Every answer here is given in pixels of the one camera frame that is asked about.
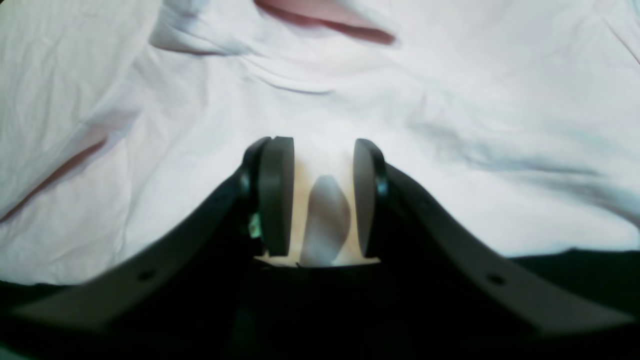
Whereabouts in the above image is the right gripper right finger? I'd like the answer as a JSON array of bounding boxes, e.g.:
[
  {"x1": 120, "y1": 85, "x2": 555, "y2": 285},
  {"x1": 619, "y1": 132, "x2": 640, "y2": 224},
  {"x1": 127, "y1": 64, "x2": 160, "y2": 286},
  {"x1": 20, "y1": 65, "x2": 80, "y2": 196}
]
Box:
[{"x1": 353, "y1": 139, "x2": 636, "y2": 336}]

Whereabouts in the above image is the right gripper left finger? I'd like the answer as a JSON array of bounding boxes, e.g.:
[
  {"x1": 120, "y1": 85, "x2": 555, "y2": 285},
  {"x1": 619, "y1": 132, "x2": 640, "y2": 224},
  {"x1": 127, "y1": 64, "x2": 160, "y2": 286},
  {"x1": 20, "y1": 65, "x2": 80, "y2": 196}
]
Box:
[{"x1": 10, "y1": 137, "x2": 295, "y2": 332}]

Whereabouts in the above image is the pink T-shirt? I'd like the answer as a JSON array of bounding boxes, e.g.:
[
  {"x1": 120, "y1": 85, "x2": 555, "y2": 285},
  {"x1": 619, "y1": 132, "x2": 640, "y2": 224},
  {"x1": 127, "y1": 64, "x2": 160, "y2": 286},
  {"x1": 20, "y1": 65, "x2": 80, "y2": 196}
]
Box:
[{"x1": 1, "y1": 0, "x2": 639, "y2": 285}]

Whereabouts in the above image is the black table cloth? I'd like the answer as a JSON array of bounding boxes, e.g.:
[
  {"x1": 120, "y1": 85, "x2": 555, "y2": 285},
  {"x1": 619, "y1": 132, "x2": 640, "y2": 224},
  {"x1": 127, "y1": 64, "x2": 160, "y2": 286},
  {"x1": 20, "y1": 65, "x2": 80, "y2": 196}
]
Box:
[{"x1": 0, "y1": 247, "x2": 640, "y2": 360}]

